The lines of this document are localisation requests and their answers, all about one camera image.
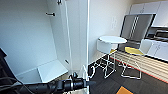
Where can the white clothes hanger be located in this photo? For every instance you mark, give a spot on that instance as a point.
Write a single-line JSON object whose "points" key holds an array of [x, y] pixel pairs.
{"points": [[91, 68]]}

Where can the round white high table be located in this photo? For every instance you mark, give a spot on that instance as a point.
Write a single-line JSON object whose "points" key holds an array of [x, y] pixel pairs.
{"points": [[113, 39]]}

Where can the stainless steel refrigerator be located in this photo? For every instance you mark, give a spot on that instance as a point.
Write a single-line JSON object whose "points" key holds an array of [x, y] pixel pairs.
{"points": [[136, 26]]}

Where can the yellow bar stool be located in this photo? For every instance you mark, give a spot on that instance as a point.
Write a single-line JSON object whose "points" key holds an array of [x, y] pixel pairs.
{"points": [[133, 51]]}

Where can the silver microwave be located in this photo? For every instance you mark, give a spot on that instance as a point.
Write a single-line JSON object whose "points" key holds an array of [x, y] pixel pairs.
{"points": [[162, 34]]}

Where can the black wardrobe hook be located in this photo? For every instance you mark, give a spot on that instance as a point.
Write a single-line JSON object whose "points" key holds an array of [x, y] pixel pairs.
{"points": [[51, 14]]}

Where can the white wall switch panel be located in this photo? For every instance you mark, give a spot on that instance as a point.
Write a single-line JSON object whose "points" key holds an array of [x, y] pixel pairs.
{"points": [[114, 22]]}

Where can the white inner shelf unit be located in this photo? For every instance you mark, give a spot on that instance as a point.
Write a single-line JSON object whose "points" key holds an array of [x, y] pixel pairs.
{"points": [[51, 70]]}

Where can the white wardrobe carcass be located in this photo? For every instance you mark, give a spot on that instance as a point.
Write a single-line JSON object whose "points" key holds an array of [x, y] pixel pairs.
{"points": [[30, 33]]}

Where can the white kitchen counter cabinets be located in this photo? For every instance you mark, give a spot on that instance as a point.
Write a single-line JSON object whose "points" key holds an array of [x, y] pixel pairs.
{"points": [[156, 48]]}

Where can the white upper kitchen cabinets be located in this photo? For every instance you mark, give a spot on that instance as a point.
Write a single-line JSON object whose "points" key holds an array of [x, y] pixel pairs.
{"points": [[146, 8]]}

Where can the white bar stool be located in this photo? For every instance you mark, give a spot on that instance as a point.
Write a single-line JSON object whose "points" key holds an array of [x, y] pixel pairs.
{"points": [[106, 46]]}

